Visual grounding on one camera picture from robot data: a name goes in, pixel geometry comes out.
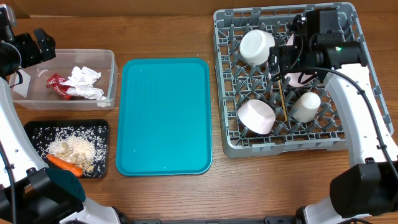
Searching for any wooden chopstick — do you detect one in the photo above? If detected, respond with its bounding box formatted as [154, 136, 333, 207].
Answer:
[278, 80, 288, 121]

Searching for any white bowl with food scraps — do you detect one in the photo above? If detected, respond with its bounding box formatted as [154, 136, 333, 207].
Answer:
[239, 29, 275, 65]

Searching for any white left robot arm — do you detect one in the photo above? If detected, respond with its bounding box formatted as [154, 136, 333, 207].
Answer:
[1, 4, 130, 223]

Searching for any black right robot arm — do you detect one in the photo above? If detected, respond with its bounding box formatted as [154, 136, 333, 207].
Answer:
[269, 8, 397, 223]

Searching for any pink small bowl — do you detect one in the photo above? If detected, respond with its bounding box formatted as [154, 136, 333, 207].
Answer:
[237, 99, 276, 134]

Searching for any white plastic cup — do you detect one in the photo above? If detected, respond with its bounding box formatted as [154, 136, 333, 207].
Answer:
[293, 92, 321, 123]

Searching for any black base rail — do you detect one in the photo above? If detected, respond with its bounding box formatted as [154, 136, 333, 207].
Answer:
[128, 215, 305, 224]

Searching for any white tissue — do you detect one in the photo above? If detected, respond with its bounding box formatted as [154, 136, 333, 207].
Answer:
[60, 66, 110, 108]

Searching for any grey dishwasher rack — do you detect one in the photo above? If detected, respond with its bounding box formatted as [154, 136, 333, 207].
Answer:
[213, 2, 394, 158]

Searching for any pile of rice scraps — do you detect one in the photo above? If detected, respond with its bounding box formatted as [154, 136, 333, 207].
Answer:
[30, 126, 108, 178]

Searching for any clear plastic bin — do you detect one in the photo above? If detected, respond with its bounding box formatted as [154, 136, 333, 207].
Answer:
[9, 49, 119, 111]

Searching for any large white plate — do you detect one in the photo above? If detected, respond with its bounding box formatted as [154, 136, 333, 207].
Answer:
[285, 35, 307, 88]

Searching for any teal plastic tray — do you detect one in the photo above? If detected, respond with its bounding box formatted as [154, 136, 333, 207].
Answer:
[116, 58, 213, 176]

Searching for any red snack wrapper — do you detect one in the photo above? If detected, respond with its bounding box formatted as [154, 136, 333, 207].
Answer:
[46, 73, 72, 100]

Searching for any orange carrot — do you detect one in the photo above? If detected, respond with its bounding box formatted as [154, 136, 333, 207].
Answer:
[47, 154, 83, 178]

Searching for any black food waste tray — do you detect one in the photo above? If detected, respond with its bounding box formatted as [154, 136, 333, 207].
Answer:
[23, 119, 110, 179]

